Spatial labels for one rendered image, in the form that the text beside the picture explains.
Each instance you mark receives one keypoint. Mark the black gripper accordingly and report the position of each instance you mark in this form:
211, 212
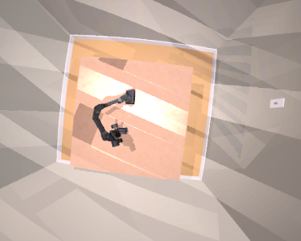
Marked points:
114, 126

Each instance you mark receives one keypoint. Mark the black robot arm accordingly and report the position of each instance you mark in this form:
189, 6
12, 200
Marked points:
105, 136

